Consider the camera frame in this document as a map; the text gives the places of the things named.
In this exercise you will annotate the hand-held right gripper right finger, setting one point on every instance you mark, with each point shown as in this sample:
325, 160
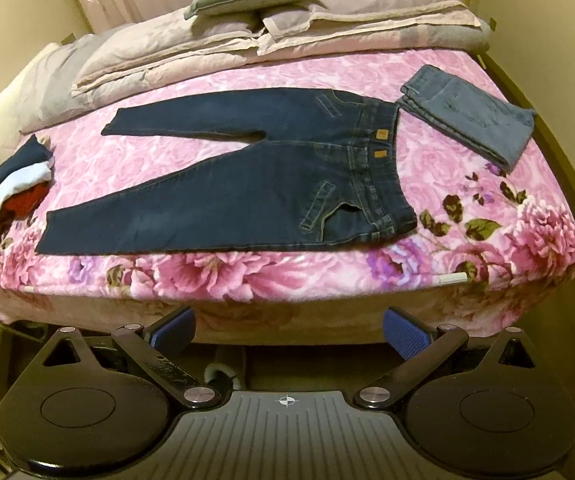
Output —
407, 334

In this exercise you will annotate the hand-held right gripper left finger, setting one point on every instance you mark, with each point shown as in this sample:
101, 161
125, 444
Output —
173, 332

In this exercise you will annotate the dark blue jeans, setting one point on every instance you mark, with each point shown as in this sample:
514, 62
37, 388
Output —
217, 195

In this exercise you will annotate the pile of clothes at left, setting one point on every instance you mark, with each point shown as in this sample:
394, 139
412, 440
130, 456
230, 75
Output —
17, 170

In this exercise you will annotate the light blue jeans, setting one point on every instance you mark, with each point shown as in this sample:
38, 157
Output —
467, 110

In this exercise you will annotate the folded beige comforter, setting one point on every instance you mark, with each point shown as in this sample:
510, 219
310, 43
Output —
62, 75

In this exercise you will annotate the pink floral blanket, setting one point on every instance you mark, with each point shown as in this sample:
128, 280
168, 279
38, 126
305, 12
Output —
267, 67

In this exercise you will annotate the folded pink blanket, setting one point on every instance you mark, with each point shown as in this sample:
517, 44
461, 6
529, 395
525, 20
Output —
377, 5

